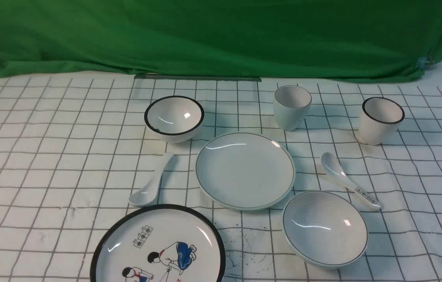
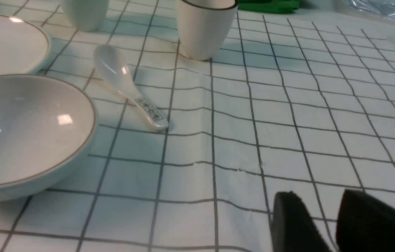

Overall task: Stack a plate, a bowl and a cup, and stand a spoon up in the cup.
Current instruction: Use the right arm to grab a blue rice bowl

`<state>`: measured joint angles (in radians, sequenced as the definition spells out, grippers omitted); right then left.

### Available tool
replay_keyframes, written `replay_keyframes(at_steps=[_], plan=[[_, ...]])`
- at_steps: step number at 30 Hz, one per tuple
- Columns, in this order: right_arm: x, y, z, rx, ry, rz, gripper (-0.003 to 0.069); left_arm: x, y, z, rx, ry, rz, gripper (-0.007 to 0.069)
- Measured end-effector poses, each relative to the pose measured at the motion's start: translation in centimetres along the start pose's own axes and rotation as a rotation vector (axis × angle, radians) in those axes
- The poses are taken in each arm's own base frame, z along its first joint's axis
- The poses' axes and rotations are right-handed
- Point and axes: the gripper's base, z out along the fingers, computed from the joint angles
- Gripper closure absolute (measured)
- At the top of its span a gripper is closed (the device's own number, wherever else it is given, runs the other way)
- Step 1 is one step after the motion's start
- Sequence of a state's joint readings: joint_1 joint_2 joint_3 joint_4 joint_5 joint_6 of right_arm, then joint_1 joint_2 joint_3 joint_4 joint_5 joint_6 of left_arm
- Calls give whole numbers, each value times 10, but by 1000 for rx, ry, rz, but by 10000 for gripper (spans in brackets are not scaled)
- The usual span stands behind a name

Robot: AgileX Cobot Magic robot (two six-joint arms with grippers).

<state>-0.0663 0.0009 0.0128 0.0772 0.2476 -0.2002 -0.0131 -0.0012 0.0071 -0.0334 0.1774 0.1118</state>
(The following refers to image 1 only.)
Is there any pale green cup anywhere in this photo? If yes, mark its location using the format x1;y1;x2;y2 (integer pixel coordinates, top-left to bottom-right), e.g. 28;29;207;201
273;85;312;131

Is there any plain white ceramic spoon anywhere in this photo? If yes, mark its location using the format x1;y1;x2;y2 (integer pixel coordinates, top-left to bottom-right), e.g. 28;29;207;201
128;152;175;207

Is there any pale green-rimmed bowl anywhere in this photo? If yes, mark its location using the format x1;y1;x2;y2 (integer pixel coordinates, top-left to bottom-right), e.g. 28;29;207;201
282;190;369;268

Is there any pale green-rimmed plate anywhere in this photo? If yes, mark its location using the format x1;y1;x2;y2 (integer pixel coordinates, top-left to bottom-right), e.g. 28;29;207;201
195;132;296;211

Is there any black-rimmed white bowl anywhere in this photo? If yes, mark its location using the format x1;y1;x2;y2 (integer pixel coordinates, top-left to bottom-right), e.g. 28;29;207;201
144;95;205;143

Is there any white checkered tablecloth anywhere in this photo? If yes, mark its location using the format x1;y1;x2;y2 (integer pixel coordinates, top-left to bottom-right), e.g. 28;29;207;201
0;76;442;282

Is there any white spoon with print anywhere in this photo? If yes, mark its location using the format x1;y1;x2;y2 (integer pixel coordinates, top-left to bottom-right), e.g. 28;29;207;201
320;152;383;210

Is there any black-rimmed cartoon plate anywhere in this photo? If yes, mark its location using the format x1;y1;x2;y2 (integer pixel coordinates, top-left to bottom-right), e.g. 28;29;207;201
90;204;226;282

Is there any black-rimmed white cup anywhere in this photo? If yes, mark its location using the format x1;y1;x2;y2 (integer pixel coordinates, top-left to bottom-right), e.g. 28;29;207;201
357;97;405;146

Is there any green backdrop cloth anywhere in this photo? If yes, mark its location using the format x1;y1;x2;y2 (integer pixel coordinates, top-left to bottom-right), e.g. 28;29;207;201
0;0;442;83

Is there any blue metal clip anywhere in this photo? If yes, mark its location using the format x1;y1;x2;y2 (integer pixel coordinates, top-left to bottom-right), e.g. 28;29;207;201
416;56;435;70

